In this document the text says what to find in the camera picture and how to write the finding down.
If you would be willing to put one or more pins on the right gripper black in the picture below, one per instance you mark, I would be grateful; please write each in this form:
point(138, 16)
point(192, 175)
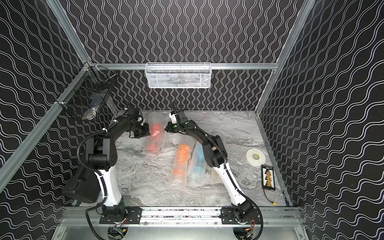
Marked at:
point(169, 129)

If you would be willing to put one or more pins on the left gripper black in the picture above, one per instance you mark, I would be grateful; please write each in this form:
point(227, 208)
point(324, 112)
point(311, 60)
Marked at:
point(142, 130)

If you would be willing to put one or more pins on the red wine glass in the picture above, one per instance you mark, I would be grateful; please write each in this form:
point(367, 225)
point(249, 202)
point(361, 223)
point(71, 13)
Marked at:
point(155, 140)

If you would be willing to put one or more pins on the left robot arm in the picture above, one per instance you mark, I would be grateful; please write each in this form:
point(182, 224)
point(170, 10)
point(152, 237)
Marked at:
point(98, 153)

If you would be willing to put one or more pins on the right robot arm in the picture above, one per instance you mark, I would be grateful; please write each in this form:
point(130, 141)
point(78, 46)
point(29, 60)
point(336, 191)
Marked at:
point(216, 158)

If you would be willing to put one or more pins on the orange glass in bubble wrap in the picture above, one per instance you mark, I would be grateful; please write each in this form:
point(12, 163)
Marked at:
point(183, 155)

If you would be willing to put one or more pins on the blue glass in bubble wrap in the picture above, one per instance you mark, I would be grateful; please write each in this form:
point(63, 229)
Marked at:
point(197, 168)

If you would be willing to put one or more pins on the yellow glass in bubble wrap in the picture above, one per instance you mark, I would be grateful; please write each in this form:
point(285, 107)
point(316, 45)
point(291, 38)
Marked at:
point(215, 178)

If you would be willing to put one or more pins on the black plastic case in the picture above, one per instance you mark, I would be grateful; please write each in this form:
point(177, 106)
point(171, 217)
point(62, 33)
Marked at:
point(83, 187)

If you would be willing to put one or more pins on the white tape roll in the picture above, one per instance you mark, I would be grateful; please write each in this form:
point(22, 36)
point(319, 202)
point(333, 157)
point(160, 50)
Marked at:
point(255, 157)

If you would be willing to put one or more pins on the black box with orange parts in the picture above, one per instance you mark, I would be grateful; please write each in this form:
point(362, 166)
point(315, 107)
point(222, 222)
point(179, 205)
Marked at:
point(268, 178)

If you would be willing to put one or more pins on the white wire basket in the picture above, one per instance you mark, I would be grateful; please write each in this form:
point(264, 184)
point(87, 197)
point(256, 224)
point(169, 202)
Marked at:
point(179, 75)

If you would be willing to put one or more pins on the black wire basket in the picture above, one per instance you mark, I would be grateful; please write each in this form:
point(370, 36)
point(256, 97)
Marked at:
point(92, 95)

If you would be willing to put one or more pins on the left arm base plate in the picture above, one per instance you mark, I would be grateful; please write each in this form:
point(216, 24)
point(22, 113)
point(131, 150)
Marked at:
point(131, 215)

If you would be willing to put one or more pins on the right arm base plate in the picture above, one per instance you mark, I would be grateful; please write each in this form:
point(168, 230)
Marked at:
point(231, 216)

